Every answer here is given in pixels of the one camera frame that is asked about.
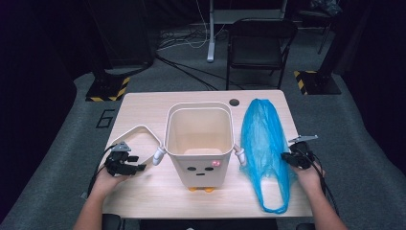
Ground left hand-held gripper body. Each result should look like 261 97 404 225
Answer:
104 142 132 176

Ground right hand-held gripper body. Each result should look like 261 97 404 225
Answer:
288 134 319 170

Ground white bin rim ring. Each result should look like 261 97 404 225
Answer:
108 124 163 168

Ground blue plastic bag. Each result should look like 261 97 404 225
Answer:
238 98 296 215

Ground white trash bin with face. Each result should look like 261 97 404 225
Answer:
152 101 247 194

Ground person's right hand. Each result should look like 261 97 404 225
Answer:
291 159 327 196

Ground person's left hand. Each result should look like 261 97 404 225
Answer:
92 166 128 199

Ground black striped stand base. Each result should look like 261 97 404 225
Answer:
85 68 131 103
293 70 342 96

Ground person's dark clothing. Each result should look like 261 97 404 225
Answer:
140 218 279 230

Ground black folding chair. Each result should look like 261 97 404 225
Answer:
225 17 299 91

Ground black office chair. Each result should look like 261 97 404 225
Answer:
296 0 344 56

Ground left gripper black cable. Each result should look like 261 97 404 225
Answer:
87 145 116 196

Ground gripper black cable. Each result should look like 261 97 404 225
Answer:
87 145 116 196
310 152 339 215

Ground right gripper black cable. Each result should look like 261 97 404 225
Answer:
310 152 339 215

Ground black floor cables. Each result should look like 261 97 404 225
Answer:
155 54 243 92

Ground white floor cables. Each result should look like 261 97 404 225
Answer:
157 0 231 52

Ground white desk frame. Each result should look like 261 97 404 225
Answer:
206 0 288 63

